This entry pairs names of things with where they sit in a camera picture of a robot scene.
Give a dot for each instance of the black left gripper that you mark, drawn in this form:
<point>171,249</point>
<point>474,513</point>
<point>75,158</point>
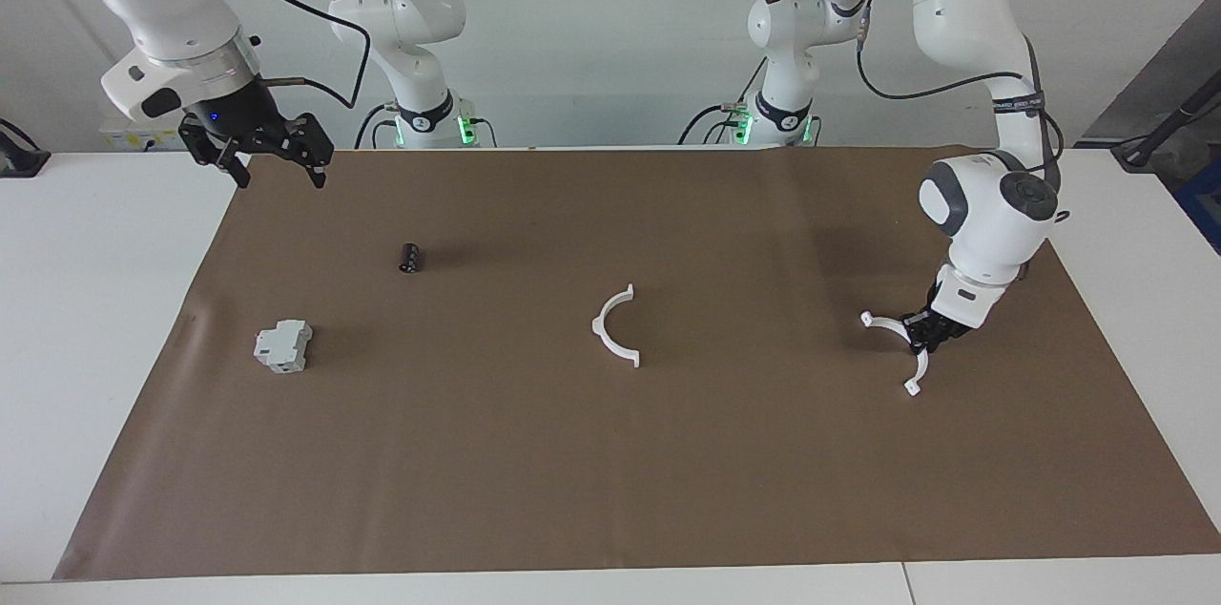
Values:
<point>949,328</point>

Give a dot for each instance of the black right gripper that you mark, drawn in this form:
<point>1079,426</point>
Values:
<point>238,114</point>

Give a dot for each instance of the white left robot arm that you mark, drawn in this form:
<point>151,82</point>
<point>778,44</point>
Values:
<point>992,214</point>

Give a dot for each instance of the small black cylinder capacitor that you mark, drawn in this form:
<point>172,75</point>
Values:
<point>410,259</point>

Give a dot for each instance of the grey circuit breaker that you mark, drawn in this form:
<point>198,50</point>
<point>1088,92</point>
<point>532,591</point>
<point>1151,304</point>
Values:
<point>283,347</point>

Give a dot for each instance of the black stand foot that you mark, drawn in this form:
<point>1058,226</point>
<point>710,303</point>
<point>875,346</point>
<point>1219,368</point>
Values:
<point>19,161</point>

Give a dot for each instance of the blue crate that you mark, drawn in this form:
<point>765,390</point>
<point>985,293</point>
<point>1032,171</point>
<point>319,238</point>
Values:
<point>1204,204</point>

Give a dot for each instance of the black tripod stand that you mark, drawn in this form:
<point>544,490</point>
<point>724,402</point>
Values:
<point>1169,123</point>

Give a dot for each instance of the brown paper table mat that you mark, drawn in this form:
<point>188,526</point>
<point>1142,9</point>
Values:
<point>610,471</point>

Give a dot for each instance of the white wall power strip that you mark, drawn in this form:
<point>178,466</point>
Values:
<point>124,139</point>

